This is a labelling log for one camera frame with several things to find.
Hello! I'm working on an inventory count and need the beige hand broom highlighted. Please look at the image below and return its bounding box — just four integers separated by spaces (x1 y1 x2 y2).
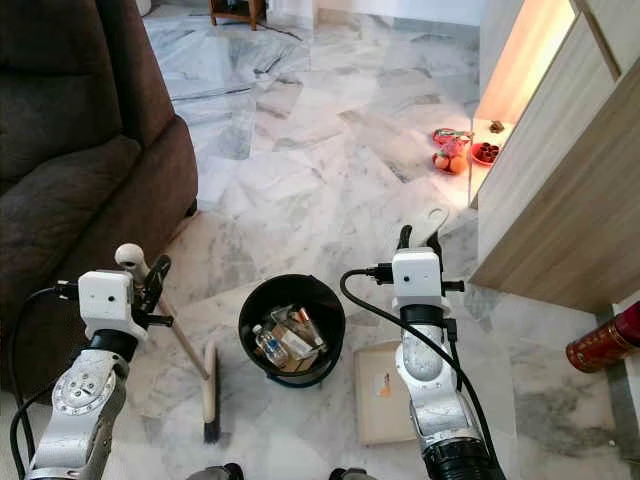
114 243 223 445

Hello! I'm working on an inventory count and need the beige long-handled dustpan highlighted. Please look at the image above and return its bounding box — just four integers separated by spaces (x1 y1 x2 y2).
352 206 453 447

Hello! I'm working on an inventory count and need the red plate with fruit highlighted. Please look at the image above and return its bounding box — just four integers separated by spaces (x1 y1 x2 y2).
431 127 474 176

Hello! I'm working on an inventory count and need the small red plate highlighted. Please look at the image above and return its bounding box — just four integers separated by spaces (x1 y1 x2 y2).
470 141 502 166

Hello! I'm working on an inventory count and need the clear plastic bottle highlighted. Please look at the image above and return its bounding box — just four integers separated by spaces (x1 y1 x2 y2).
253 325 291 369

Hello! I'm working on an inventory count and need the dark brown fabric sofa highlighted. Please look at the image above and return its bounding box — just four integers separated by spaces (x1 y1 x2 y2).
0 0 201 401

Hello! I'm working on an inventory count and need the round black waste bin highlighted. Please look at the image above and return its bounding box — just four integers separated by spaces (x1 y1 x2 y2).
237 273 348 389

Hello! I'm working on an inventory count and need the crumpled cardboard box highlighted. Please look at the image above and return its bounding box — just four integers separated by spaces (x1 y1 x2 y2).
268 305 328 373

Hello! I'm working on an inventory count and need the light wood lit cabinet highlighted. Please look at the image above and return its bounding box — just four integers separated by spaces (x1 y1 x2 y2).
468 0 640 316

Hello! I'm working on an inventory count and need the red patterned cylinder can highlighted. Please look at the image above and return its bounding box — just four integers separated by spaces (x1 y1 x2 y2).
564 300 640 375

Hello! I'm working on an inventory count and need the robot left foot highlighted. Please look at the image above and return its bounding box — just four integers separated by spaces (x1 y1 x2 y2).
188 462 247 480

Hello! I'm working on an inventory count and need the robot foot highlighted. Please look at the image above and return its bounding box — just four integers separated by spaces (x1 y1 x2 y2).
188 462 247 480
326 466 377 480

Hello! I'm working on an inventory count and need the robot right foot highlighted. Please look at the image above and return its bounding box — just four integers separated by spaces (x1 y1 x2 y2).
326 466 377 480

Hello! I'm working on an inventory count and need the brown wooden stool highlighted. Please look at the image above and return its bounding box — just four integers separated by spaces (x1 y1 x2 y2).
207 0 268 30

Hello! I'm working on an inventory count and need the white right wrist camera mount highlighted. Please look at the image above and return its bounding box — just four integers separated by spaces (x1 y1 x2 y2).
391 247 447 311

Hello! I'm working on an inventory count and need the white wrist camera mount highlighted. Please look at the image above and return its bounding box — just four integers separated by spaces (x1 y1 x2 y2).
77 269 148 341
391 247 447 311

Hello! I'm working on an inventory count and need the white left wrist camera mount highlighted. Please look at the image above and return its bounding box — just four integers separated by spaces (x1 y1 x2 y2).
77 269 148 341

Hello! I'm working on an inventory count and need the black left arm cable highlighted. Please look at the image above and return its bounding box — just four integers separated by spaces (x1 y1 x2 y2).
8 283 83 480

